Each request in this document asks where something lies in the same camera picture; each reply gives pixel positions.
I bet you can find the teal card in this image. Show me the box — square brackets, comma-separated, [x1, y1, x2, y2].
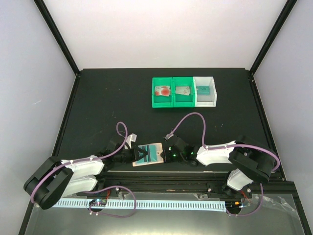
[196, 85, 211, 95]
[136, 144, 158, 165]

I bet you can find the beige card holder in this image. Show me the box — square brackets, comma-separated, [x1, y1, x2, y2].
[132, 143, 164, 167]

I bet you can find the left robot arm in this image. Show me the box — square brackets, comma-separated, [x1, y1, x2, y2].
[23, 134, 148, 210]

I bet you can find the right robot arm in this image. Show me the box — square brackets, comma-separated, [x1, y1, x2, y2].
[161, 135, 280, 198]

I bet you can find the grey patterned card in bin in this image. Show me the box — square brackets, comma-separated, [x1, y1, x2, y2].
[175, 86, 191, 96]

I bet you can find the teal card in bin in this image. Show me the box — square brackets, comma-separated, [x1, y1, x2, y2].
[196, 85, 211, 95]

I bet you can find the middle green bin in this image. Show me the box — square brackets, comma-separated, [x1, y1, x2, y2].
[173, 77, 195, 108]

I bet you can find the green bin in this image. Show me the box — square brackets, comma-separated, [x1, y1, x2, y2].
[173, 77, 195, 108]
[152, 77, 174, 108]

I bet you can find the left green bin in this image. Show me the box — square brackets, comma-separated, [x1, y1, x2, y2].
[152, 77, 174, 108]

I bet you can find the left small circuit board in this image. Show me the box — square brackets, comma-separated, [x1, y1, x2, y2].
[89, 199, 107, 207]

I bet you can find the small circuit board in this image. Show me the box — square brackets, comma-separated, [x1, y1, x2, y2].
[225, 201, 246, 209]
[89, 199, 107, 207]

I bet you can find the white bin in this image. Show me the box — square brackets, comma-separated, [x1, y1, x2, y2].
[193, 76, 217, 108]

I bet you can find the right small circuit board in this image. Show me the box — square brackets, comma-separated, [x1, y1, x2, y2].
[225, 201, 246, 209]

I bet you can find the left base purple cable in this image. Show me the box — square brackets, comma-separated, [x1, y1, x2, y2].
[84, 185, 138, 218]

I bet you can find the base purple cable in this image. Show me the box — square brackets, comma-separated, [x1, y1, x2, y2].
[226, 183, 265, 218]
[84, 185, 138, 218]

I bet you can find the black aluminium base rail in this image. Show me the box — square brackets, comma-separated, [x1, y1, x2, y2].
[46, 171, 287, 194]

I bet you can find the white slotted cable duct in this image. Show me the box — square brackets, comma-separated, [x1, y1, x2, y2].
[54, 198, 226, 212]

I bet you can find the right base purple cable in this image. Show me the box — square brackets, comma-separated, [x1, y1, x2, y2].
[226, 183, 265, 218]

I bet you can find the left black frame post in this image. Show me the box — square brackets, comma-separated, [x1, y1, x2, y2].
[33, 0, 80, 76]

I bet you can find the black frame post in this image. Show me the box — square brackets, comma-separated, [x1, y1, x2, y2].
[249, 0, 297, 75]
[33, 0, 80, 76]

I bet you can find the right black frame post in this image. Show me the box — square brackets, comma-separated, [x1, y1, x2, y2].
[249, 0, 297, 75]

